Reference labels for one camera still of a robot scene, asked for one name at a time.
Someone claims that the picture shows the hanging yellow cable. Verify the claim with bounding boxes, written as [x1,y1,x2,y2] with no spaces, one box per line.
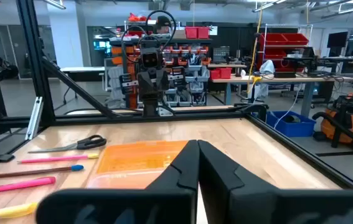
[247,0,263,94]

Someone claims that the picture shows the brown pencil with blue eraser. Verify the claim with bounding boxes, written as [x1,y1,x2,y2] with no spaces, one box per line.
[0,164,85,179]

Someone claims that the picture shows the white cable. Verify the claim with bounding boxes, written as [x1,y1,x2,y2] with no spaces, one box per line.
[273,81,303,130]

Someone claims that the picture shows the silver angle bracket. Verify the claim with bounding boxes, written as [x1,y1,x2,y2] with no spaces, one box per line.
[25,96,44,141]

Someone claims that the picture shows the shelving unit with orange drawers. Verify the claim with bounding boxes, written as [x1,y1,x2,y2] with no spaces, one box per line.
[109,37,213,110]

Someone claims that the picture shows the pink highlighter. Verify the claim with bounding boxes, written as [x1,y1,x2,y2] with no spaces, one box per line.
[0,176,57,196]

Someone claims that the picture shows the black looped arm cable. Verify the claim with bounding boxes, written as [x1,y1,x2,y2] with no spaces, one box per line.
[120,9,177,63]

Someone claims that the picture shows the person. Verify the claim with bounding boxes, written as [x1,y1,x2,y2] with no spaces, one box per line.
[154,15,173,34]

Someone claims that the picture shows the black aluminium table frame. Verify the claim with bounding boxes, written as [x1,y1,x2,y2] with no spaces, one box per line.
[0,0,353,190]

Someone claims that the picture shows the large red bin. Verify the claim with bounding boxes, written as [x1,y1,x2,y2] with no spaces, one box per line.
[258,33,289,47]
[281,33,309,46]
[263,48,288,60]

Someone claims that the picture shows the orange plastic box lid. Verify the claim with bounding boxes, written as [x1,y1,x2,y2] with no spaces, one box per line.
[96,139,189,174]

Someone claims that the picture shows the red-orange bag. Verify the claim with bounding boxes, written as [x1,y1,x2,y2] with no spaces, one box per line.
[128,12,148,22]

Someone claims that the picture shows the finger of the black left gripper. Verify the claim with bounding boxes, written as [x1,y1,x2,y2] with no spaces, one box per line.
[137,70,153,94]
[152,70,170,94]

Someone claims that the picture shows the cyan lit screen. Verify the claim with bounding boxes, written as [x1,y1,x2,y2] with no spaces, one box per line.
[93,40,112,51]

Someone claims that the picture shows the pink pencil with yellow eraser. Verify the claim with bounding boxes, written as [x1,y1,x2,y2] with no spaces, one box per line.
[17,153,100,165]

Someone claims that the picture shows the yellow highlighter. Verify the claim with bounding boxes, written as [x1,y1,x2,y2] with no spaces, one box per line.
[0,202,39,222]

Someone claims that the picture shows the black lab equipment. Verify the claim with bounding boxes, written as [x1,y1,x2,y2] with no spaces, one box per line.
[274,46,320,78]

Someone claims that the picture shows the black monitor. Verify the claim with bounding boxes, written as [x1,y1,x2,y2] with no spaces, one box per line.
[327,30,349,49]

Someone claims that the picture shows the white wire rack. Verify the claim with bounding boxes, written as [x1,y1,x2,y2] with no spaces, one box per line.
[257,23,314,74]

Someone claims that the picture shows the blue plastic bin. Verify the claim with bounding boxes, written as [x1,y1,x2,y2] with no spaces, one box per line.
[265,110,317,138]

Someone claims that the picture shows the small wooden table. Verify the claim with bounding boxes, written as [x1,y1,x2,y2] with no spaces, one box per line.
[207,63,247,69]

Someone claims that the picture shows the clear plastic supply box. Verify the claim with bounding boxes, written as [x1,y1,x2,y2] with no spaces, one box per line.
[85,169,164,190]

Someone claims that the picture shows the gray drawer organizer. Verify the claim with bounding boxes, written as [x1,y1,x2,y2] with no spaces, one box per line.
[212,46,230,63]

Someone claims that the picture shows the white table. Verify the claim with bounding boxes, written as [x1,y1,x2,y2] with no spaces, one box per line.
[60,66,106,105]

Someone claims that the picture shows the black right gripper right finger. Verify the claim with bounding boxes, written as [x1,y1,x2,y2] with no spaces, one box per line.
[198,139,353,224]

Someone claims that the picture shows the black-handled scissors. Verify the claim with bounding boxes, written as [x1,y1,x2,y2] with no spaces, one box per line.
[27,134,108,154]

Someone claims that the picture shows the long wooden workbench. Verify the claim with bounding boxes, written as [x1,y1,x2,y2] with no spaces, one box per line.
[212,76,353,118]

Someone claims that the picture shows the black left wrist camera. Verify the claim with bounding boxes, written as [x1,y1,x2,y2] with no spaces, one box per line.
[140,48,160,71]

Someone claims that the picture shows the black corner bracket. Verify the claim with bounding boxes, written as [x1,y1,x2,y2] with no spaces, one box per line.
[241,104,269,122]

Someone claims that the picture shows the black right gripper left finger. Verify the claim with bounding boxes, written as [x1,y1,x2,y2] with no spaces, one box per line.
[35,139,200,224]

